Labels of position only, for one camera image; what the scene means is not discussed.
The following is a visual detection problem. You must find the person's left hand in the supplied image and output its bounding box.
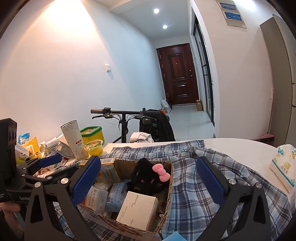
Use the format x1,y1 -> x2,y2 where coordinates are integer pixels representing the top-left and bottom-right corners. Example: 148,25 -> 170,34
1,201 -> 24,239

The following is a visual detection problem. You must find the yellow snack bag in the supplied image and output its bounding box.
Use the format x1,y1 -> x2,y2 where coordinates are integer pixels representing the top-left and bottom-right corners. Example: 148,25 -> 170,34
22,137 -> 42,158

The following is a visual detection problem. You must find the colourful blue snack packet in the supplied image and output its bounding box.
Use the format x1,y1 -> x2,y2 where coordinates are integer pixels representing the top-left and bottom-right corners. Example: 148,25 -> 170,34
18,133 -> 30,145

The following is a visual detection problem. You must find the grey mesh strainer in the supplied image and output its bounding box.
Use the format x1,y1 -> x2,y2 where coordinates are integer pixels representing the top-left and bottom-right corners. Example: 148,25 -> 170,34
55,142 -> 75,159

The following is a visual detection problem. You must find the cardboard box with pretzel print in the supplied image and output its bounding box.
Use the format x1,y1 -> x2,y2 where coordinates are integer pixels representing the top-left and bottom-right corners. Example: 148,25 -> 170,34
79,158 -> 174,240

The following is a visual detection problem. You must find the light blue tissue packet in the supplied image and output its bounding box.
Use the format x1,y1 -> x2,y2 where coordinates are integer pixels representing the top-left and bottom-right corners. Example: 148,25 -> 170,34
105,182 -> 127,212

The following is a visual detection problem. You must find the blue plaid cloth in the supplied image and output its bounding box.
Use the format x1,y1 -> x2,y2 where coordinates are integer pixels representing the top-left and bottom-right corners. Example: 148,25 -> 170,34
53,139 -> 293,241

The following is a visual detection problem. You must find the yellow jelly cup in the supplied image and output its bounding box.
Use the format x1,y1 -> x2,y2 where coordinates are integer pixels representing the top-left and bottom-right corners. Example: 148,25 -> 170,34
84,139 -> 103,157

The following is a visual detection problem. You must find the white marble tumbler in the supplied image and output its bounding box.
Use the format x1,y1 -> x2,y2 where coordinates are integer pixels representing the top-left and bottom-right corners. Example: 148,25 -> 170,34
61,120 -> 88,160

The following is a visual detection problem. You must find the yellow tub green lid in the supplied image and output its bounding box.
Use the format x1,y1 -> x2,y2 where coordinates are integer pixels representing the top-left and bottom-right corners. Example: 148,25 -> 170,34
80,126 -> 105,145

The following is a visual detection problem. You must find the tissue pack with print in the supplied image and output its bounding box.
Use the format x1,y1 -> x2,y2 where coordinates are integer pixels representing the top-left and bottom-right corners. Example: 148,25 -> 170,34
269,144 -> 295,193

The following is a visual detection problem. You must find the white carton box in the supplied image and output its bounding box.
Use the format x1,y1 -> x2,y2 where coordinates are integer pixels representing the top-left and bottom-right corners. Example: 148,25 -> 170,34
116,191 -> 159,231

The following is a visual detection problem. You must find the black plush with pink bow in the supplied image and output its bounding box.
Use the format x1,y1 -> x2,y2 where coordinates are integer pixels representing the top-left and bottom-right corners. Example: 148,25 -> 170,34
127,158 -> 170,196

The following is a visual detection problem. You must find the black electric scooter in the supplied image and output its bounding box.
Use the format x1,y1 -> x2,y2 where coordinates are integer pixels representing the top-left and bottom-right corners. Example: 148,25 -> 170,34
90,108 -> 176,143

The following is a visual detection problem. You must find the small cardboard box on floor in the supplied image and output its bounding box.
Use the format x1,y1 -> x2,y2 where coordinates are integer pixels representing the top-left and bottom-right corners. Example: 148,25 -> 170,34
196,99 -> 203,111

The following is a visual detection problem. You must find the black framed glass door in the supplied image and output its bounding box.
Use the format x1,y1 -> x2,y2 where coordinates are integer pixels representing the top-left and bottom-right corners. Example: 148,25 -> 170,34
192,11 -> 215,126

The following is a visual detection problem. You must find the dark red entrance door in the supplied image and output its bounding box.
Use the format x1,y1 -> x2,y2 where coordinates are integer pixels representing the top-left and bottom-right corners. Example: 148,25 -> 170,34
156,43 -> 199,105

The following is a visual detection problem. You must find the wall light switch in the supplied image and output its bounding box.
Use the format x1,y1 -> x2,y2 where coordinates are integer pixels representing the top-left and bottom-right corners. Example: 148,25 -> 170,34
105,64 -> 111,72

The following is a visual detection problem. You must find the wall electrical panel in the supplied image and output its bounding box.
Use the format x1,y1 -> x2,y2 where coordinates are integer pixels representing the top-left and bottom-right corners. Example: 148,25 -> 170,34
216,0 -> 247,29

